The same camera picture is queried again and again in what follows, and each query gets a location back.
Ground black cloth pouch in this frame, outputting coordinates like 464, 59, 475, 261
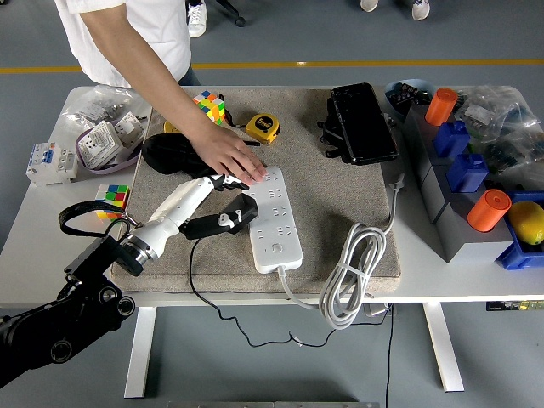
140, 133, 261, 179

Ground purple bowl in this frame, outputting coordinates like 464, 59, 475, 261
75, 122, 144, 173

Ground white table leg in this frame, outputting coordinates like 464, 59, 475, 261
422, 302, 466, 393
123, 305, 158, 400

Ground white circuit breaker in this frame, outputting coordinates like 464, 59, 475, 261
25, 141, 80, 187

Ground yellow lemon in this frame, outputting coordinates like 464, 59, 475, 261
507, 201, 544, 246

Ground dark label strip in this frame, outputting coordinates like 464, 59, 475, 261
486, 299, 544, 313

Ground black power adapter plug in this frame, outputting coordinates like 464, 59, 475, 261
221, 193, 259, 235

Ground glossy black case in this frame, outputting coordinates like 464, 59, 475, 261
317, 82, 400, 167

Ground black chair base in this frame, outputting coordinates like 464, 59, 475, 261
212, 0, 247, 29

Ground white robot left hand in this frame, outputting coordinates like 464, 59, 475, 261
142, 172, 252, 256

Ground light blue bowl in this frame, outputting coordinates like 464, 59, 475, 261
384, 78, 438, 120

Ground orange cylinder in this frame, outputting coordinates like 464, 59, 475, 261
467, 189, 513, 233
424, 87, 459, 128

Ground small grey control box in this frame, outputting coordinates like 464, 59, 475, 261
363, 302, 396, 318

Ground grey block holder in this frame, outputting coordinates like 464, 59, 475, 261
403, 104, 515, 264

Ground white shoe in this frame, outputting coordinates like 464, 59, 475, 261
188, 2, 209, 39

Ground blue plastic block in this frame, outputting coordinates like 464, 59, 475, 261
432, 120, 472, 160
445, 153, 490, 194

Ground stickerless Rubik's cube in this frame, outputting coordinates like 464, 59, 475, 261
93, 184, 131, 222

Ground white power strip cable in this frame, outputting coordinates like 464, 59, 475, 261
275, 173, 408, 331

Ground clear bag of screws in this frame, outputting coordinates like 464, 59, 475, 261
61, 83, 156, 128

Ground white-edged Rubik's cube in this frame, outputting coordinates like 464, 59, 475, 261
192, 89, 226, 125

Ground grey-brown mat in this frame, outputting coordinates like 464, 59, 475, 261
110, 87, 401, 294

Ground clear bag of parts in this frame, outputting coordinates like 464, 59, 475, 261
452, 84, 541, 137
484, 127, 544, 192

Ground blue plastic bin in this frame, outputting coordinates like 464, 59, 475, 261
495, 190, 544, 271

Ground thin black adapter cord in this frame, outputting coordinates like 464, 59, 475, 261
189, 237, 386, 349

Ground person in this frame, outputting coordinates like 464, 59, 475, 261
54, 0, 201, 89

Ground person's right hand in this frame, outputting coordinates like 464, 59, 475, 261
190, 125, 269, 186

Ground hanging black cable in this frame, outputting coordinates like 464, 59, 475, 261
384, 303, 394, 408

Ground white power strip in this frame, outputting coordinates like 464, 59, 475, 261
241, 166, 304, 275

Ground yellow tape measure black label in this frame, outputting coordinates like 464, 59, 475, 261
245, 113, 281, 145

